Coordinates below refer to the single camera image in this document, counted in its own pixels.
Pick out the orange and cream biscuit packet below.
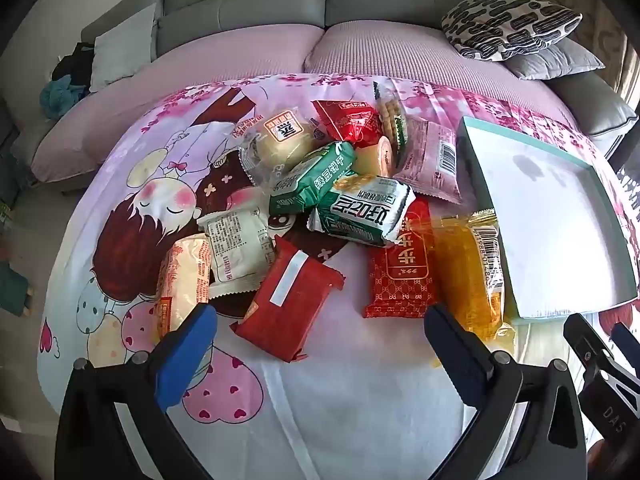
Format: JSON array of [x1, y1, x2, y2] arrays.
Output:
[[152, 233, 212, 341]]

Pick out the pink printed blanket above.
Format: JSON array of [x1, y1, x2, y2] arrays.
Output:
[[37, 74, 640, 480]]

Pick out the red patterned snack packet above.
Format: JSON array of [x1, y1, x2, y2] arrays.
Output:
[[363, 195, 441, 319]]

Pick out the cream white snack packet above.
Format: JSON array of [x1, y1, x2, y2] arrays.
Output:
[[196, 207, 276, 301]]

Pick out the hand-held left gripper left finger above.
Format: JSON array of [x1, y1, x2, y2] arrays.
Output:
[[54, 304, 218, 480]]

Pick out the grey sofa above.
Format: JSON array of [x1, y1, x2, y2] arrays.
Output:
[[10, 0, 640, 196]]

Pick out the green and white cracker packet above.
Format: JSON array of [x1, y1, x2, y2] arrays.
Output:
[[307, 174, 417, 247]]

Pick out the yellow clear cake packet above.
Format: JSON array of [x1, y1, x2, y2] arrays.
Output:
[[430, 208, 516, 356]]

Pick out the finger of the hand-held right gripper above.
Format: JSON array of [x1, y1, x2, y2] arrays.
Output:
[[563, 312, 628, 396], [612, 322, 640, 376]]

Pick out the dark clothes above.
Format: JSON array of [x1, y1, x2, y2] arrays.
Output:
[[51, 42, 96, 83]]

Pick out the teal cloth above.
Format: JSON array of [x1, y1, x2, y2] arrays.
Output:
[[40, 75, 88, 120]]

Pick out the pink snack packet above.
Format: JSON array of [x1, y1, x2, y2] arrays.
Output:
[[392, 115, 463, 205]]

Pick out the red triangular snack packet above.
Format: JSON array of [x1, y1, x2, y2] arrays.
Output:
[[311, 100, 383, 148]]

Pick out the round cream pastry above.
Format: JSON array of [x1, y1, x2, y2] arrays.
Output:
[[355, 135, 396, 178]]

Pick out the plain red snack packet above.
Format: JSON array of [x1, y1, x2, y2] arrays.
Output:
[[231, 235, 346, 363]]

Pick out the clear cookie packet green trim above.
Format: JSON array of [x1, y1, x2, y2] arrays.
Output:
[[372, 77, 416, 156]]

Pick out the black and white patterned pillow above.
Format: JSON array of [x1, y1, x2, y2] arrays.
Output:
[[441, 0, 583, 62]]

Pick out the dark grey pillow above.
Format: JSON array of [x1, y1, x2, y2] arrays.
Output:
[[505, 40, 606, 81]]

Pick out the light grey pillow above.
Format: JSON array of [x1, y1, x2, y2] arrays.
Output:
[[89, 2, 158, 93]]

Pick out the green biscuit packet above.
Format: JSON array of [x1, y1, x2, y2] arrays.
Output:
[[269, 141, 358, 216]]

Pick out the white box with teal rim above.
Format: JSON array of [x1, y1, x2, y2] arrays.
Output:
[[457, 116, 640, 320]]

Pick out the clear bun packet orange label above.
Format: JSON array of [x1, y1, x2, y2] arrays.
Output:
[[237, 110, 326, 186]]

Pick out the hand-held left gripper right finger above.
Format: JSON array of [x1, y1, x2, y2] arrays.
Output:
[[424, 304, 587, 480]]

